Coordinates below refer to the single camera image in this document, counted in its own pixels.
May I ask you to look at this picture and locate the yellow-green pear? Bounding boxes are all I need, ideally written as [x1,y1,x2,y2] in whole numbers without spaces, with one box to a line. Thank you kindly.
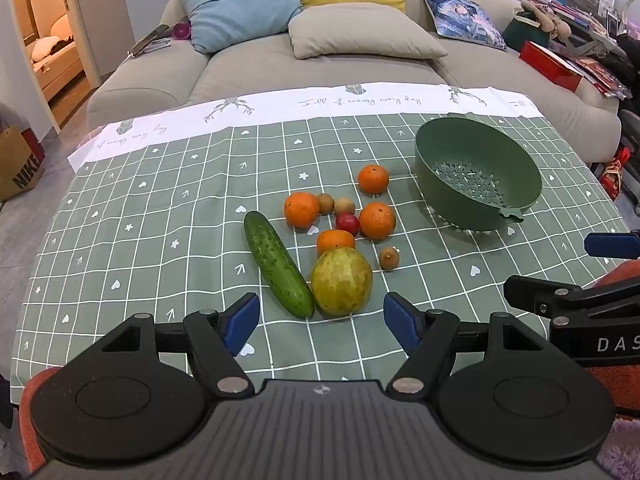
[310,247,374,318]

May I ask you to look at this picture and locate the green cucumber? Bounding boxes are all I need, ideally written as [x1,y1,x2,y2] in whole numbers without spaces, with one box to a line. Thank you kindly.
[243,210,316,319]

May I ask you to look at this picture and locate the orange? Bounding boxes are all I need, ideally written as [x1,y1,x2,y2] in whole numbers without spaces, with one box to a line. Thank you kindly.
[358,164,390,195]
[284,192,321,230]
[359,202,397,240]
[316,229,356,257]

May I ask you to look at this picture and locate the bed with pillows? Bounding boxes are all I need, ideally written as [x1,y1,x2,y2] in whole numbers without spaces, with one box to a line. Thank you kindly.
[30,12,83,101]

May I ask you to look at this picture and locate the beige sofa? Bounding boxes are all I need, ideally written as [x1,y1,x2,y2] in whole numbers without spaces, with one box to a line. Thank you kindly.
[86,0,623,171]

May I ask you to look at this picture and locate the beige plush toy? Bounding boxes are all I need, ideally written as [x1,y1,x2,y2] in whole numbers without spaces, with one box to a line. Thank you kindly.
[520,0,575,41]

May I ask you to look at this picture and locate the small red plum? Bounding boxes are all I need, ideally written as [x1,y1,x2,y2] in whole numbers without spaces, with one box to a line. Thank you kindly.
[335,212,360,237]

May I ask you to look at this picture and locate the pile of magazines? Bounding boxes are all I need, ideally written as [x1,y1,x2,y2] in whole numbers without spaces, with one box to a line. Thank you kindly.
[522,0,633,101]

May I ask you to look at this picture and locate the light blue pillow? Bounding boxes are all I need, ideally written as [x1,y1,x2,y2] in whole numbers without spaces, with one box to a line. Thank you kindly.
[176,0,304,55]

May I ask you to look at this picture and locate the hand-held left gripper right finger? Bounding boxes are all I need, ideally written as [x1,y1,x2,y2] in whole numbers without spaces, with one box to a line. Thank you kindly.
[382,291,551,396]

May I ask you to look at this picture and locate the green checked tablecloth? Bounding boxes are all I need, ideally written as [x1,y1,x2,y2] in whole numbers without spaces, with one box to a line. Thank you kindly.
[10,82,640,396]

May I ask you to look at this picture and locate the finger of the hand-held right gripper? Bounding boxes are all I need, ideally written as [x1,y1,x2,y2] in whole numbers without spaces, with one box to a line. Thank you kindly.
[584,231,640,261]
[502,275,640,319]

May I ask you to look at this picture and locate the green colander bowl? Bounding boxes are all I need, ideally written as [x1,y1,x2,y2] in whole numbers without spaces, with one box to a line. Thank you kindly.
[414,113,544,233]

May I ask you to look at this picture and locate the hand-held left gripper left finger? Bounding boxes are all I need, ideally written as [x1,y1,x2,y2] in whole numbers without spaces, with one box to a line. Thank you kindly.
[92,292,261,396]

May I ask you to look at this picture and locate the brown paper bag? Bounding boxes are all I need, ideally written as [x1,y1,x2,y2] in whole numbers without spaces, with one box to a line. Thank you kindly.
[0,122,47,203]

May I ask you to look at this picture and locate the blue printed pillow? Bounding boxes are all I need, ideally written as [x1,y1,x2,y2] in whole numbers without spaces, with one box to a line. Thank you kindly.
[420,0,508,51]

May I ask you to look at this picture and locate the beige pillow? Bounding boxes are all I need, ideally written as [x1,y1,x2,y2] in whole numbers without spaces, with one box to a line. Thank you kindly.
[288,4,448,61]

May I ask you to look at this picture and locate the purple fluffy cloth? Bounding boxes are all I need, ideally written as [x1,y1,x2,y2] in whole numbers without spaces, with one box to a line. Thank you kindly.
[595,417,640,480]

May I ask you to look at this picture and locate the red box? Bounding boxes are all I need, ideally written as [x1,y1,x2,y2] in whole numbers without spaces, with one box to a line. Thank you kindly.
[519,41,583,93]

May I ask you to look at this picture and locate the red patterned packet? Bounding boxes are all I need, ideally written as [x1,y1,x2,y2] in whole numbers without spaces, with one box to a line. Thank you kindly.
[599,146,632,197]

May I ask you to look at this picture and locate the green bag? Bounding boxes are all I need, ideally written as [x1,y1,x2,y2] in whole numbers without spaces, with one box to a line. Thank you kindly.
[502,10,551,53]

